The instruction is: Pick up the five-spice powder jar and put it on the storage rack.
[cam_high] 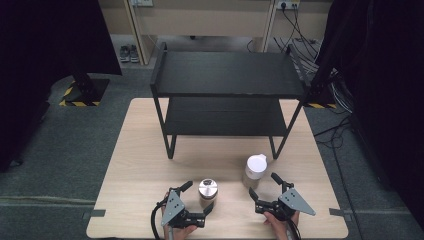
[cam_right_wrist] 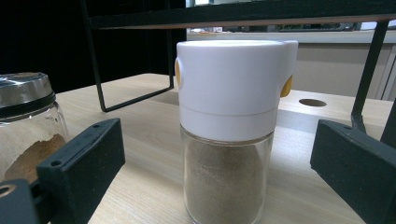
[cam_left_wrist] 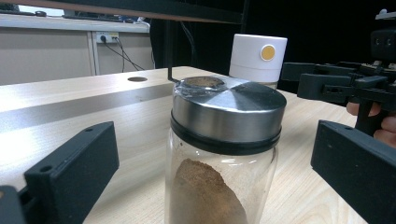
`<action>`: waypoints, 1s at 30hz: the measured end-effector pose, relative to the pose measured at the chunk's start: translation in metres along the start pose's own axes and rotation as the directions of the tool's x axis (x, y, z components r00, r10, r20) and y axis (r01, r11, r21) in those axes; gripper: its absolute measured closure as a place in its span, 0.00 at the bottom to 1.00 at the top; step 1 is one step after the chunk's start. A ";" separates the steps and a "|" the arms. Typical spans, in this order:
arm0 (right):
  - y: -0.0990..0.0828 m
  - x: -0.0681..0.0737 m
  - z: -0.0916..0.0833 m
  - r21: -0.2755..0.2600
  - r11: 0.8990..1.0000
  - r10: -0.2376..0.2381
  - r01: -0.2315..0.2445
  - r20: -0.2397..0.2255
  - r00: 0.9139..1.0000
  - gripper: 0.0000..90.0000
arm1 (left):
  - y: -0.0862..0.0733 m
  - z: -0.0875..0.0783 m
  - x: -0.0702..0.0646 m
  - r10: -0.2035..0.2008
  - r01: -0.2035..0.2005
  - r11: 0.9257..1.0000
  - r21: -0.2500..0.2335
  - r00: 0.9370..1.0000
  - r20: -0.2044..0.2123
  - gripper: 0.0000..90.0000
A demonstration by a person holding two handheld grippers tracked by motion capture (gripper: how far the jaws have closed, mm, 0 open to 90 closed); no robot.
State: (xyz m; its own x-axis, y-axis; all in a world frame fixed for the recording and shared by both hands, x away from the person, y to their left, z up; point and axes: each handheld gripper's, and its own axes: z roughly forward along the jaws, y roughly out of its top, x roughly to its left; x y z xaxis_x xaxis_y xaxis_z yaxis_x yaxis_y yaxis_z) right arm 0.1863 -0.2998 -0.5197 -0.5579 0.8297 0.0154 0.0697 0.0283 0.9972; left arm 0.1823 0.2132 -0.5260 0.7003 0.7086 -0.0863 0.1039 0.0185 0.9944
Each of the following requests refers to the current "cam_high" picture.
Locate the black curtain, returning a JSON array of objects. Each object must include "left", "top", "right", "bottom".
[
  {"left": 0, "top": 0, "right": 123, "bottom": 173},
  {"left": 314, "top": 0, "right": 424, "bottom": 232}
]

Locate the stand base with hazard tape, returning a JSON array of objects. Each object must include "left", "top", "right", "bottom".
[{"left": 58, "top": 73, "right": 111, "bottom": 108}]

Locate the yellow black hazard tape strip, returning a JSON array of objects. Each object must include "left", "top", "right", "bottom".
[{"left": 306, "top": 101, "right": 338, "bottom": 110}]

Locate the grey tape strip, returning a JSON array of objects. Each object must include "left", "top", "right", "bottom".
[
  {"left": 328, "top": 207, "right": 353, "bottom": 222},
  {"left": 82, "top": 208, "right": 107, "bottom": 220}
]

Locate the person's right hand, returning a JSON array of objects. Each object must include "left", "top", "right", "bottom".
[{"left": 263, "top": 210, "right": 300, "bottom": 240}]

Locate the white outlet with black plug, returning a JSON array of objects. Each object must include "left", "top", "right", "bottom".
[{"left": 275, "top": 0, "right": 301, "bottom": 11}]

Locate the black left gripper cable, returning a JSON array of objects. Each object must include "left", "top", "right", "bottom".
[{"left": 150, "top": 199, "right": 168, "bottom": 240}]

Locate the black two-tier metal rack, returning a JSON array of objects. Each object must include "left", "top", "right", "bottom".
[{"left": 149, "top": 42, "right": 312, "bottom": 160}]

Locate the white lidded cup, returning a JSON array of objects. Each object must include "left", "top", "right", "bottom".
[{"left": 242, "top": 153, "right": 268, "bottom": 190}]

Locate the bundle of floor cables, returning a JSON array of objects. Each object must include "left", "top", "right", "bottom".
[{"left": 273, "top": 36, "right": 356, "bottom": 151}]

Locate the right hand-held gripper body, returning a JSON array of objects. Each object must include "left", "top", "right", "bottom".
[{"left": 254, "top": 181, "right": 317, "bottom": 222}]

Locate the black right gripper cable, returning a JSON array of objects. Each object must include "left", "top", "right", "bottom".
[{"left": 287, "top": 219, "right": 303, "bottom": 240}]

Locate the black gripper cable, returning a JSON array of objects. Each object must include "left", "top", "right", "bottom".
[
  {"left": 287, "top": 219, "right": 303, "bottom": 240},
  {"left": 150, "top": 199, "right": 168, "bottom": 240}
]

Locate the person's left hand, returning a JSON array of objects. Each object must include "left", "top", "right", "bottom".
[{"left": 161, "top": 191, "right": 198, "bottom": 240}]

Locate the grey shoe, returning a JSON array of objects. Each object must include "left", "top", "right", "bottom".
[
  {"left": 129, "top": 44, "right": 141, "bottom": 64},
  {"left": 119, "top": 44, "right": 131, "bottom": 64}
]

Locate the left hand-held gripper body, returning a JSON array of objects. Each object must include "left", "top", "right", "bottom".
[{"left": 160, "top": 189, "right": 206, "bottom": 230}]

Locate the black power cable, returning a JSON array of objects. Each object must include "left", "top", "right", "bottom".
[{"left": 282, "top": 5, "right": 322, "bottom": 61}]

